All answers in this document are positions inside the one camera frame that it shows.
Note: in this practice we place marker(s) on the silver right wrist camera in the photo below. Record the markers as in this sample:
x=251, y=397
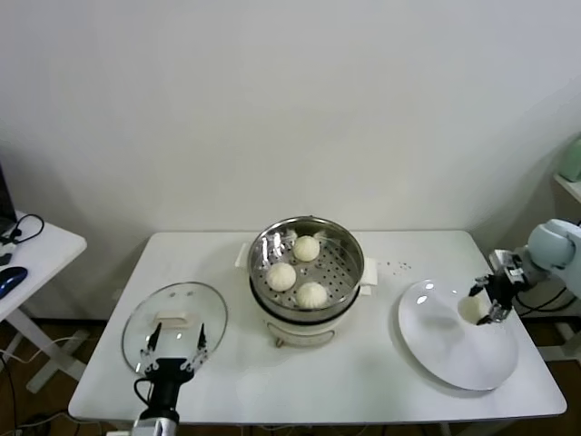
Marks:
x=508, y=264

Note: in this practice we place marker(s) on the white shelf board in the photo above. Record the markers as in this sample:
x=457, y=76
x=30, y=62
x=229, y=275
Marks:
x=569, y=188

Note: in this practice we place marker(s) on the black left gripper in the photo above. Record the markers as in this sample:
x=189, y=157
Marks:
x=168, y=373

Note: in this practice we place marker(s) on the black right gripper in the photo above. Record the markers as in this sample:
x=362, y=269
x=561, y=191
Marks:
x=503, y=293

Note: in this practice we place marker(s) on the white steamed baozi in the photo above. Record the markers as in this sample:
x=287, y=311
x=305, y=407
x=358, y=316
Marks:
x=312, y=295
x=306, y=249
x=281, y=276
x=472, y=309

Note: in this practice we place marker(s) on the stainless steel steamer basket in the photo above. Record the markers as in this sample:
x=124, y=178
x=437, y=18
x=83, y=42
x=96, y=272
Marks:
x=336, y=268

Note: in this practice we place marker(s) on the white side desk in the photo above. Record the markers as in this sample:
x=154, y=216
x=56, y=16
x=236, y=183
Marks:
x=50, y=245

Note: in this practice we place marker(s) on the glass pot lid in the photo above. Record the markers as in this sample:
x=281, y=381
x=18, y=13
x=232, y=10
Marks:
x=204, y=318

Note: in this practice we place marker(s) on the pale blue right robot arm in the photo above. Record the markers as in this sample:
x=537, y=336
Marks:
x=551, y=245

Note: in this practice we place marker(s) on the pale green box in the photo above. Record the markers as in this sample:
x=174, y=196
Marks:
x=572, y=159

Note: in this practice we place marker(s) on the blue computer mouse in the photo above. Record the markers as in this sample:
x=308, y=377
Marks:
x=11, y=277

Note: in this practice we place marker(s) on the dark laptop screen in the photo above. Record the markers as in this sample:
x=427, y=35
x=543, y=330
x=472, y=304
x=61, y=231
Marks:
x=5, y=200

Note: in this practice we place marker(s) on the white round plate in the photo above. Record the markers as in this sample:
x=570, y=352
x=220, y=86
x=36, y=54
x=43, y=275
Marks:
x=445, y=345

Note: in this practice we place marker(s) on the white electric cooker pot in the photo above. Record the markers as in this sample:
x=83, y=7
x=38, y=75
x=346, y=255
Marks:
x=295, y=333

